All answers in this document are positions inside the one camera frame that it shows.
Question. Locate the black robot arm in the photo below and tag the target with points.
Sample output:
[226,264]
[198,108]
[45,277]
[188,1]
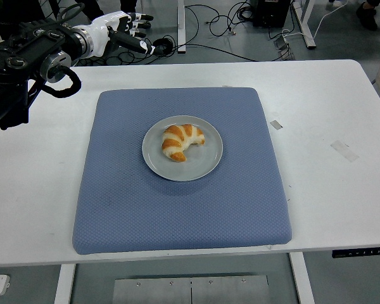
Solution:
[19,54]

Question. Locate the person's dark shoe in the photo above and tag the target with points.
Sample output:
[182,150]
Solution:
[366,16]

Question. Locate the large pale tape piece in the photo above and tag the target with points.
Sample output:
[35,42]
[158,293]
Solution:
[344,151]

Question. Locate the white straight desk leg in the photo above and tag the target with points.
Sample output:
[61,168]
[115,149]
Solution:
[181,25]

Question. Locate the blue quilted mat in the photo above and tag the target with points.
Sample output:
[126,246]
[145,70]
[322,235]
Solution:
[177,215]

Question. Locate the grey metal plate with screws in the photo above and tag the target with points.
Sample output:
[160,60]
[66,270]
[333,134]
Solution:
[190,291]

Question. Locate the person's left leg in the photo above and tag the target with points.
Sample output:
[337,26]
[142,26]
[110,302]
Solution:
[128,4]

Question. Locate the round grey plate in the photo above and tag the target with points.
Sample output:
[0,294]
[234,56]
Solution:
[202,161]

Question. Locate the golden croissant bread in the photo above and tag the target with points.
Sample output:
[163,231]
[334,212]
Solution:
[177,139]

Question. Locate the person's right leg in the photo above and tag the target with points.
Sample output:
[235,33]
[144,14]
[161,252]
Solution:
[93,6]

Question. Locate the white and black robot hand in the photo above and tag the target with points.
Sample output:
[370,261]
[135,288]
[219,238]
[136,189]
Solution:
[101,31]

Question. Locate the white table leg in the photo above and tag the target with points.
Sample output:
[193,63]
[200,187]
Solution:
[65,285]
[301,278]

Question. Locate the black equipment box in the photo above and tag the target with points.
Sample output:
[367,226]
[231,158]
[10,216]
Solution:
[270,12]

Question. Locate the white slanted desk leg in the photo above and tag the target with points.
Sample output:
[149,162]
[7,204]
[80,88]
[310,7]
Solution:
[305,25]

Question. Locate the black desk control panel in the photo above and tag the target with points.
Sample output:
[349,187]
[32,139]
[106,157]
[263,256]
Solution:
[361,252]

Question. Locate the person's leg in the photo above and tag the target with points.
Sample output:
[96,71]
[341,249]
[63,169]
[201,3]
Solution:
[128,4]
[93,6]

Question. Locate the small grey tape piece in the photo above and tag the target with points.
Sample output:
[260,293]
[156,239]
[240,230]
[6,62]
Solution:
[276,124]

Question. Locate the grey foot pedal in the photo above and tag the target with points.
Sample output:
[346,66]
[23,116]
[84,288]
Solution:
[284,47]

